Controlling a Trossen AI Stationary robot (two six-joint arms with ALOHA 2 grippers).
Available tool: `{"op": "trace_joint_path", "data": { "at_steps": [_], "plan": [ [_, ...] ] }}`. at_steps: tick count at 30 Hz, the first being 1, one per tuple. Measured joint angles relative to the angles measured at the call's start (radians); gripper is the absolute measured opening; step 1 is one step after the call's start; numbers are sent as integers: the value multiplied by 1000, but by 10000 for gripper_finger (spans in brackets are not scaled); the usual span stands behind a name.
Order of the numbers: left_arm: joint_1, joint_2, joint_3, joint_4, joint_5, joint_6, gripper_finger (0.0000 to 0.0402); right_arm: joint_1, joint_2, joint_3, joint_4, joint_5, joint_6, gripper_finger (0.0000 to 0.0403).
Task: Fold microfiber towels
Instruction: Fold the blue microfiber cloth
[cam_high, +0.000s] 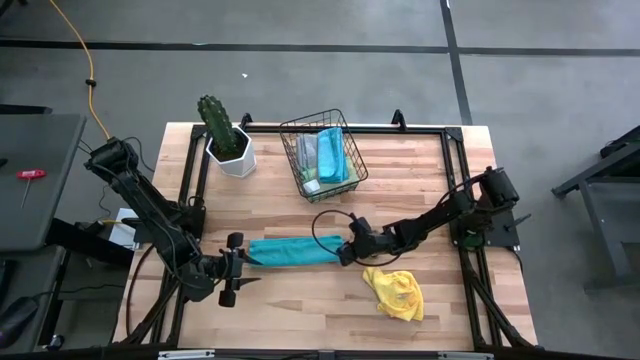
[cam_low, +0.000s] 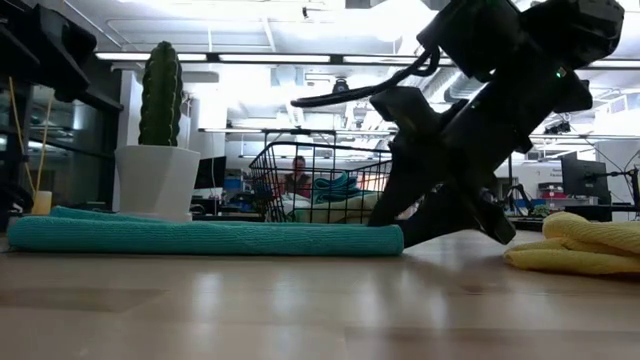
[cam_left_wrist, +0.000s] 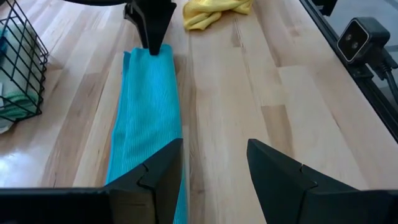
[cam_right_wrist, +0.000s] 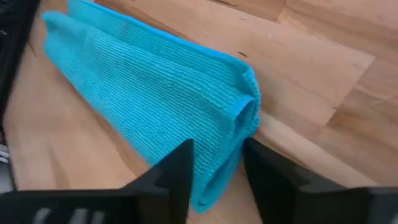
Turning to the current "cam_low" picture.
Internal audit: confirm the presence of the person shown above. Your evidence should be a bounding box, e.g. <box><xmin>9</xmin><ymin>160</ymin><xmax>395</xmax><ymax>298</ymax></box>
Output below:
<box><xmin>284</xmin><ymin>155</ymin><xmax>312</xmax><ymax>199</ymax></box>

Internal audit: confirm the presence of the white plant pot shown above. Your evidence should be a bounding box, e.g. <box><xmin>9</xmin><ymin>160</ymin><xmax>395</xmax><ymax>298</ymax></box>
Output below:
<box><xmin>113</xmin><ymin>144</ymin><xmax>202</xmax><ymax>221</ymax></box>

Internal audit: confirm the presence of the yellow cup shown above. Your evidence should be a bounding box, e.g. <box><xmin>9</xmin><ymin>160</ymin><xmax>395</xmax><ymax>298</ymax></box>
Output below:
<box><xmin>30</xmin><ymin>190</ymin><xmax>53</xmax><ymax>216</ymax></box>

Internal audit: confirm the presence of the green cactus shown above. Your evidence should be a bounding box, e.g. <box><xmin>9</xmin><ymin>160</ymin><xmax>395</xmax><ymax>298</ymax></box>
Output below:
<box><xmin>138</xmin><ymin>40</ymin><xmax>184</xmax><ymax>147</ymax></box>

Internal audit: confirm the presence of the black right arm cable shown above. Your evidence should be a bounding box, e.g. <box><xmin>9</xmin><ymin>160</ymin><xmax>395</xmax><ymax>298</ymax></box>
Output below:
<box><xmin>289</xmin><ymin>44</ymin><xmax>441</xmax><ymax>109</ymax></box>

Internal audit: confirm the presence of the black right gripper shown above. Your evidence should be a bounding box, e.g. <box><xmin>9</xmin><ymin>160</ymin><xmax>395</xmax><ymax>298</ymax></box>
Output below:
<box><xmin>367</xmin><ymin>99</ymin><xmax>531</xmax><ymax>249</ymax></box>

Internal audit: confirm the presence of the teal microfiber towel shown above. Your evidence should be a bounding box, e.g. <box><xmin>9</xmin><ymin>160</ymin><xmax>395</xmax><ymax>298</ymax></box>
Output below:
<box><xmin>7</xmin><ymin>205</ymin><xmax>405</xmax><ymax>258</ymax></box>
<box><xmin>312</xmin><ymin>172</ymin><xmax>369</xmax><ymax>204</ymax></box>

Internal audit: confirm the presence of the black computer monitor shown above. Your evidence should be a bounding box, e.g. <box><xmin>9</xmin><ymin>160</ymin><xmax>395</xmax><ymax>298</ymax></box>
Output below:
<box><xmin>194</xmin><ymin>155</ymin><xmax>227</xmax><ymax>190</ymax></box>
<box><xmin>559</xmin><ymin>152</ymin><xmax>612</xmax><ymax>205</ymax></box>

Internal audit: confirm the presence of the green microfiber towel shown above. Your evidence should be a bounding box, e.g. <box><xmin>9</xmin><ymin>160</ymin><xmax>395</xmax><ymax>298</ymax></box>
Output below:
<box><xmin>282</xmin><ymin>192</ymin><xmax>381</xmax><ymax>225</ymax></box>

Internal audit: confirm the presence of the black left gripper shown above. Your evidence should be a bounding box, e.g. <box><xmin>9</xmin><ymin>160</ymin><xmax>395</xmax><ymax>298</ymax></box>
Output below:
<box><xmin>0</xmin><ymin>2</ymin><xmax>99</xmax><ymax>104</ymax></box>

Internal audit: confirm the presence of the yellow extension cable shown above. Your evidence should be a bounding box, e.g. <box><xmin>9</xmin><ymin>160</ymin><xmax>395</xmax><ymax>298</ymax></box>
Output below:
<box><xmin>7</xmin><ymin>74</ymin><xmax>54</xmax><ymax>195</ymax></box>

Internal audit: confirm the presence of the yellow microfiber towel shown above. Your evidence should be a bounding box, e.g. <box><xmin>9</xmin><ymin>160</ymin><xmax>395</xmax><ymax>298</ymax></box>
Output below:
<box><xmin>503</xmin><ymin>211</ymin><xmax>640</xmax><ymax>276</ymax></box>

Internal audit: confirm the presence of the black wire basket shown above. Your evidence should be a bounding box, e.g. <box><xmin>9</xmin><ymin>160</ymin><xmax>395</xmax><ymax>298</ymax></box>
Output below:
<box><xmin>248</xmin><ymin>141</ymin><xmax>396</xmax><ymax>225</ymax></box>

